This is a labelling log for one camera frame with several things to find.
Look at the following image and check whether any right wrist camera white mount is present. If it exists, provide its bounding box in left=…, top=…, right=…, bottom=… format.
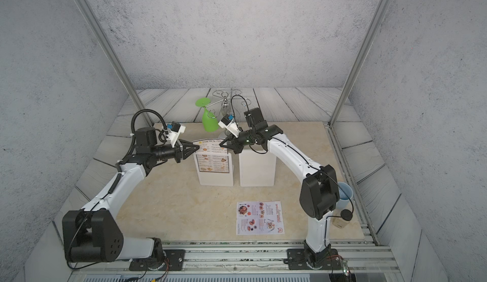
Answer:
left=218, top=114, right=242, bottom=138

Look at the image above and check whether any metal frame post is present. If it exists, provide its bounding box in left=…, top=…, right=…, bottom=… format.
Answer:
left=328, top=0, right=391, bottom=128
left=74, top=0, right=145, bottom=110

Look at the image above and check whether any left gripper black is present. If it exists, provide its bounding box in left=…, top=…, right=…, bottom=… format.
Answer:
left=150, top=140, right=199, bottom=165

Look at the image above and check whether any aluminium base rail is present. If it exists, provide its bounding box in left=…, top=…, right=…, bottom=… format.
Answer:
left=68, top=239, right=400, bottom=282

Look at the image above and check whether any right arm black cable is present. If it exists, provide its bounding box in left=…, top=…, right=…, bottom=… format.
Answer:
left=230, top=94, right=355, bottom=245

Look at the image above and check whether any white menu rack right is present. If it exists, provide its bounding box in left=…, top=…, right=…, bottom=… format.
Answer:
left=238, top=149, right=277, bottom=187

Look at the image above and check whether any dim sum inn menu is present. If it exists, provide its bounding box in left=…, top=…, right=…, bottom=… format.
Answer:
left=193, top=139, right=230, bottom=174

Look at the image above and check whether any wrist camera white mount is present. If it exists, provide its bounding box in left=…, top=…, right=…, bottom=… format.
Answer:
left=167, top=122, right=186, bottom=147
left=218, top=114, right=242, bottom=138

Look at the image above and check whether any green plastic wine glass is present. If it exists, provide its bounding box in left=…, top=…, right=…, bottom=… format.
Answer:
left=195, top=97, right=219, bottom=132

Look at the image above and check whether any jar with black lid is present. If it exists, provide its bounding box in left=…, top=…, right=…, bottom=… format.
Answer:
left=331, top=209, right=353, bottom=229

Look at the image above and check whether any left metal frame post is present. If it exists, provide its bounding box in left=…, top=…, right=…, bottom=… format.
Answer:
left=74, top=0, right=145, bottom=110

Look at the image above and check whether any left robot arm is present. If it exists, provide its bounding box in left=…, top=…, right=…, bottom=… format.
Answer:
left=62, top=123, right=199, bottom=265

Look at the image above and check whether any pink special menu sheet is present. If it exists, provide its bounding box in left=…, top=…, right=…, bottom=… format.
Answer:
left=236, top=201, right=285, bottom=236

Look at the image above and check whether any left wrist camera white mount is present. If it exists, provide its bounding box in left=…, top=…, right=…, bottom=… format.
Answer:
left=167, top=122, right=186, bottom=147

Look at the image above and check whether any right metal frame post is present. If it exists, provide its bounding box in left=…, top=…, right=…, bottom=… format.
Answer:
left=328, top=0, right=391, bottom=128

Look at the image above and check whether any white menu rack left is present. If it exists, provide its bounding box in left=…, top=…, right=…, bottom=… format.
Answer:
left=196, top=154, right=234, bottom=187

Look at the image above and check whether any white menu rack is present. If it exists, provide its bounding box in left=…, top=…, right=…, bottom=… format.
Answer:
left=238, top=149, right=277, bottom=187
left=196, top=154, right=234, bottom=187

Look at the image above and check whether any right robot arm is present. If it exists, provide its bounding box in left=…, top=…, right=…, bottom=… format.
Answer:
left=218, top=108, right=340, bottom=269

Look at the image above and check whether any light blue cup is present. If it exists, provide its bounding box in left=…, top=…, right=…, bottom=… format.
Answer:
left=336, top=182, right=354, bottom=210

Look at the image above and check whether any chrome glass holder stand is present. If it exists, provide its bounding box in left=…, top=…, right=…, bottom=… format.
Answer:
left=210, top=89, right=251, bottom=123

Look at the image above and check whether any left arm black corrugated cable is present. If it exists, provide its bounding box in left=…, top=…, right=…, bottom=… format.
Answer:
left=130, top=109, right=168, bottom=157

